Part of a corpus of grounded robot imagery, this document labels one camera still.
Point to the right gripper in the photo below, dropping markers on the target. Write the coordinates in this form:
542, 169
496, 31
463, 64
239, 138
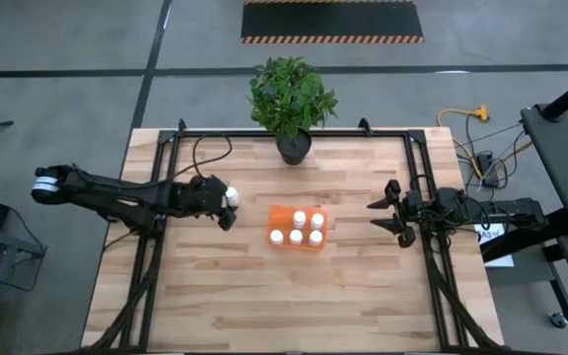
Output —
412, 209

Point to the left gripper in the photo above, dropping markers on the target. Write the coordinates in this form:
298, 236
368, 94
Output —
202, 197

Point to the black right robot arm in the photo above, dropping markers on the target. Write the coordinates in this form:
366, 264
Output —
511, 209

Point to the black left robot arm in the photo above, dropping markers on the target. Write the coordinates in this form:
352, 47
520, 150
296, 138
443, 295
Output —
101, 194

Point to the orange translucent plastic basket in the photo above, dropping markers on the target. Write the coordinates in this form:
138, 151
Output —
284, 219

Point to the white paper sheet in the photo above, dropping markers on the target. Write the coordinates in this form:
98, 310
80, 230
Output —
492, 233

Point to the black power strip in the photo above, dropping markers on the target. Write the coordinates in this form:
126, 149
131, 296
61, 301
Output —
486, 165

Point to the green plant in black pot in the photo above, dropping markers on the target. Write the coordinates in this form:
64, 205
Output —
289, 98

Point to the black stand leg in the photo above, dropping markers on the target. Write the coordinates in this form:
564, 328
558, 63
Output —
525, 241

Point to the black caster wheel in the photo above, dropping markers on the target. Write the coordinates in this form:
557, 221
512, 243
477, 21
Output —
558, 320

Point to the black hazard-striped floor mat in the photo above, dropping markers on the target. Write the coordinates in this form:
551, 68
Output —
333, 20

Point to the grey metal cart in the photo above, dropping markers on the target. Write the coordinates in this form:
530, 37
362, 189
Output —
3, 241

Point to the black aluminium table frame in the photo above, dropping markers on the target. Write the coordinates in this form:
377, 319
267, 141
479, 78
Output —
244, 133

